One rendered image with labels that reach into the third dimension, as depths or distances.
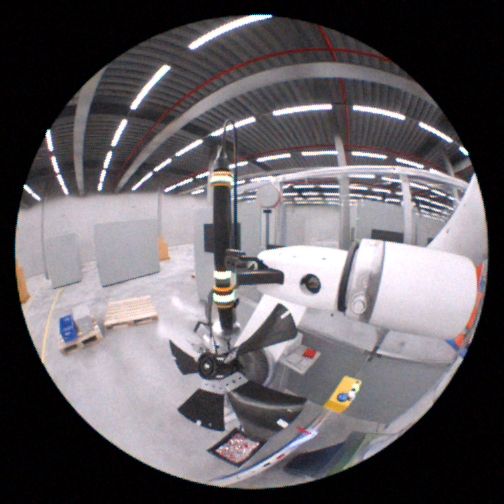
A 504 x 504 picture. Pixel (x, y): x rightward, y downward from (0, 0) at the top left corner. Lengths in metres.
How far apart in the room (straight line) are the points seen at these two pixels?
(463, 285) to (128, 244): 5.93
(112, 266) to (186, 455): 5.36
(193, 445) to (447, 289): 1.79
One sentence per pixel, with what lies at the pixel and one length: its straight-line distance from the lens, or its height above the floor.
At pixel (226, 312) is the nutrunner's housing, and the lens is 0.36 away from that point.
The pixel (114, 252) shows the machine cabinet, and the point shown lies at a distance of 5.74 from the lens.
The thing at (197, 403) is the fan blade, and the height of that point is 1.04.
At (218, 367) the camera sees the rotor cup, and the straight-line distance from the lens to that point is 0.58.
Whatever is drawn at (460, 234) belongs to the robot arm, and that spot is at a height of 1.72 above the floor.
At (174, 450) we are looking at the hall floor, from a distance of 1.83.
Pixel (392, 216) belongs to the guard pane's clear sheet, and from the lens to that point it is 0.89.
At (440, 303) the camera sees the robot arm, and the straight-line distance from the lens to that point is 0.15.
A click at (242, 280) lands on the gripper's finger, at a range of 0.15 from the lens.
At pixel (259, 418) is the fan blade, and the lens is 0.54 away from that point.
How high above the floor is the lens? 1.70
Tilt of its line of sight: 10 degrees down
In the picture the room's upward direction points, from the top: straight up
